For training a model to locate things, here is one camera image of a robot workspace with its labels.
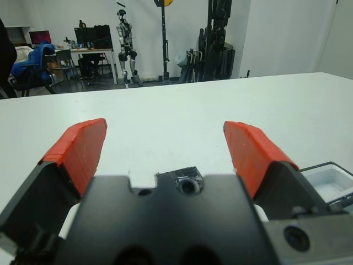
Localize small black desk gadget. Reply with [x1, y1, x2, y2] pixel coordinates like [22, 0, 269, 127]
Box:
[63, 36, 77, 50]

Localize black computer monitor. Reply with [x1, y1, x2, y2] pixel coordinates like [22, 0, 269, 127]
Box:
[74, 26, 97, 46]

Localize black office chair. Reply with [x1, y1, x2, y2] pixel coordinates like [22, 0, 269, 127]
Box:
[9, 62, 57, 97]

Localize translucent plastic bag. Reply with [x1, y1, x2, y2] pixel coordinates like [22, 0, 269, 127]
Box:
[175, 53, 189, 68]

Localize blue jacket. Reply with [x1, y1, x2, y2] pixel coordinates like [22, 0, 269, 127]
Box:
[10, 40, 58, 78]

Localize folded grey tripod stands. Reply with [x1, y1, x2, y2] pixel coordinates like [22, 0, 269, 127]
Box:
[179, 48, 204, 83]

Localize black folded crane stand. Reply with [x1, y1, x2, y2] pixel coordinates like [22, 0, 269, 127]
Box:
[197, 0, 237, 83]

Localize monitor with red screen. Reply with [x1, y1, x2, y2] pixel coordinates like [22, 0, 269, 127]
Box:
[29, 30, 53, 46]

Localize white office desk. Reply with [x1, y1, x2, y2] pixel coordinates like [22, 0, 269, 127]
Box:
[55, 47, 119, 85]

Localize brown cardboard box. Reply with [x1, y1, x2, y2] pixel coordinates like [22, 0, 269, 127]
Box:
[46, 60, 60, 81]

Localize grey chair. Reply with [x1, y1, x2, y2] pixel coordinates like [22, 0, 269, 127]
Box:
[56, 49, 77, 89]

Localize black box base white insert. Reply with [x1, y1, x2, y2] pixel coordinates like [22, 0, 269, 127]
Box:
[299, 161, 353, 212]

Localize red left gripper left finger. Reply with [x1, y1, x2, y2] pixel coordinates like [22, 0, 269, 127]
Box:
[0, 118, 108, 250]

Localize silver humanoid robot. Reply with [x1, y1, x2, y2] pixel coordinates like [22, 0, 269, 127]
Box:
[115, 9, 145, 89]

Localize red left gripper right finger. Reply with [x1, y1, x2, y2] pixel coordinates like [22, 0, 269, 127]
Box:
[222, 120, 345, 221]

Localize black box lid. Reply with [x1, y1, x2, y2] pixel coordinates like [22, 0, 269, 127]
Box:
[153, 165, 205, 194]

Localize seated person behind monitor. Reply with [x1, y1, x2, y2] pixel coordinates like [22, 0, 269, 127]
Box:
[77, 19, 104, 85]

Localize white shelf cabinet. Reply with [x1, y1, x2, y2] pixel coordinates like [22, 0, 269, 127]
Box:
[4, 25, 31, 47]

